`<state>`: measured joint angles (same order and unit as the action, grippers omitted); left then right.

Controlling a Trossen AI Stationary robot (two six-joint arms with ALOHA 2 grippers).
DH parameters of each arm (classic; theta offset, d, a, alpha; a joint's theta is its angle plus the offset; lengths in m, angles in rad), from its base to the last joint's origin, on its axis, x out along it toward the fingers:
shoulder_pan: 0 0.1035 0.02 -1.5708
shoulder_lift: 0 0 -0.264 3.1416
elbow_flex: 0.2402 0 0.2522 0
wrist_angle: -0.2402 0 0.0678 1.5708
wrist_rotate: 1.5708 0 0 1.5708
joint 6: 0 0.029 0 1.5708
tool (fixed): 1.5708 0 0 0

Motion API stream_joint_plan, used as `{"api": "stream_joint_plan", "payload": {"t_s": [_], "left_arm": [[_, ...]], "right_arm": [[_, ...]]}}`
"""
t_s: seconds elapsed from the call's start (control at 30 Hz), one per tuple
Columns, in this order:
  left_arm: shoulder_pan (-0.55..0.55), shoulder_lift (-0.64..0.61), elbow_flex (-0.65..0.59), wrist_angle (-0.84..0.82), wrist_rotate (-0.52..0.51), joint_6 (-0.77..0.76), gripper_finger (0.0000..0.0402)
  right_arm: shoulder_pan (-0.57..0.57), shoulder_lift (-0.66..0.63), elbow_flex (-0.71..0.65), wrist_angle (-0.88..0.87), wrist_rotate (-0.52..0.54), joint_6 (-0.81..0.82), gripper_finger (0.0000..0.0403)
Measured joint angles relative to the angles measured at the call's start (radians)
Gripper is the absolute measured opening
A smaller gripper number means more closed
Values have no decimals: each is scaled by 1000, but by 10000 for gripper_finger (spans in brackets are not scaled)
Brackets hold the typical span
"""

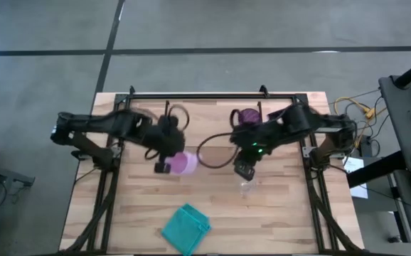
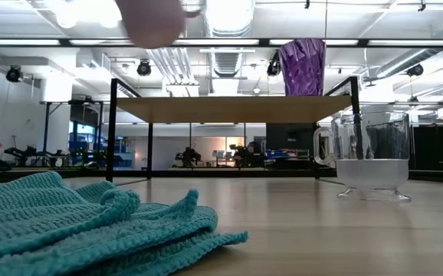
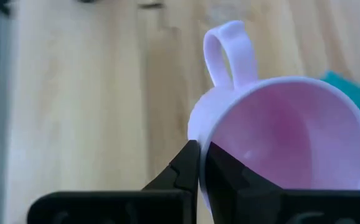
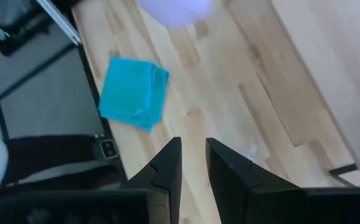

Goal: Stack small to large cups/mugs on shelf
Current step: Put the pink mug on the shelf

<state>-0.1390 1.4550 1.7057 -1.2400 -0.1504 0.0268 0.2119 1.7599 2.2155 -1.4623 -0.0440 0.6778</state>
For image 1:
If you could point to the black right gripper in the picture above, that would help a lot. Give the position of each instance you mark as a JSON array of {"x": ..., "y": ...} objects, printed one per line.
[{"x": 253, "y": 142}]

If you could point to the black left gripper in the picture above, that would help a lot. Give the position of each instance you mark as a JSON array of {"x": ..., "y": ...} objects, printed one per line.
[{"x": 164, "y": 137}]

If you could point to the clear glass cup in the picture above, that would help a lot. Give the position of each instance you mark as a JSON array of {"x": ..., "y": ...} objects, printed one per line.
[{"x": 249, "y": 186}]

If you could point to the pink cup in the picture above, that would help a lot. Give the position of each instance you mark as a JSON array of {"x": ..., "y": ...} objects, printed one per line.
[{"x": 183, "y": 163}]

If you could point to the purple ribbed cup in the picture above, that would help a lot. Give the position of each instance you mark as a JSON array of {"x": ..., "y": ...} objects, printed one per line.
[{"x": 250, "y": 116}]

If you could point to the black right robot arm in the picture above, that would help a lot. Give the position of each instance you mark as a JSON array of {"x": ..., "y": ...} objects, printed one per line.
[{"x": 308, "y": 122}]

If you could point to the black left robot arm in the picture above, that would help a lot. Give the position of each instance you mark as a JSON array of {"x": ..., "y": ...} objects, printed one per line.
[{"x": 99, "y": 126}]

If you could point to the teal cloth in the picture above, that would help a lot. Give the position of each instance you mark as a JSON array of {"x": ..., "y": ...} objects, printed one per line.
[{"x": 186, "y": 229}]

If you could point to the white paper sheet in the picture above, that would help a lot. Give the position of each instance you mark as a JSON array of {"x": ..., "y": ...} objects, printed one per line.
[{"x": 355, "y": 167}]

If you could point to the black aluminium table frame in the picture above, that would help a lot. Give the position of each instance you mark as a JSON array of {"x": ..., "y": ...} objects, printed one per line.
[{"x": 209, "y": 96}]

